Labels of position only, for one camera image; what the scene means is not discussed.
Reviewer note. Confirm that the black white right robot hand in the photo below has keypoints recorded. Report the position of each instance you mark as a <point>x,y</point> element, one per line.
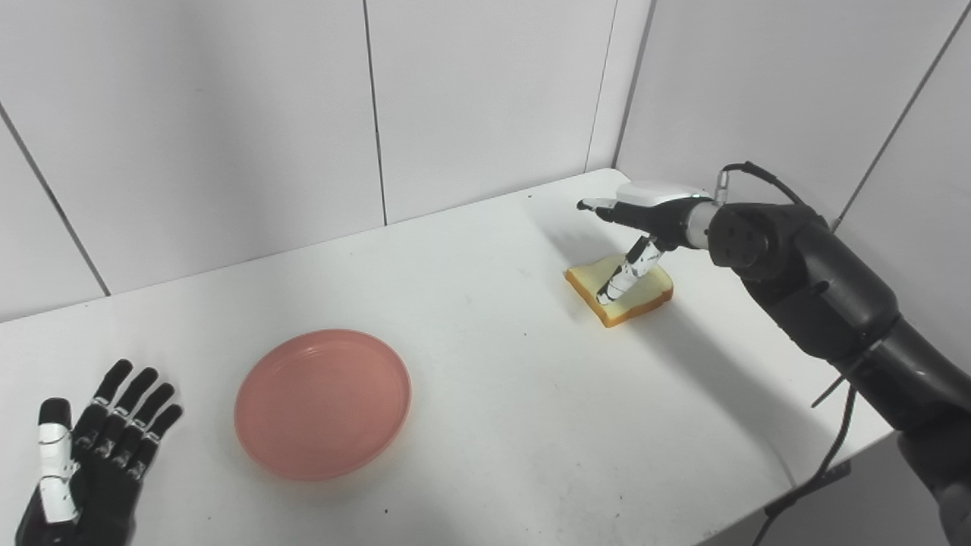
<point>660,216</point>

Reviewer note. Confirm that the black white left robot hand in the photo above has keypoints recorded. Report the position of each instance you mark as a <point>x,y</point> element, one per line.
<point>106,485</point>

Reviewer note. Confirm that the slice of white bread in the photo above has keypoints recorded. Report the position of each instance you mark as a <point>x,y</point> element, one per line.
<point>648,292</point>

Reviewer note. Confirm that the pink round plate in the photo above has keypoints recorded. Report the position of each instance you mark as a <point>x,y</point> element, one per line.
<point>322,404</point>

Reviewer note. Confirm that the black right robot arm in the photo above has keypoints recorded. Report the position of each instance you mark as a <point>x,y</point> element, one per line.
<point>827,296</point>

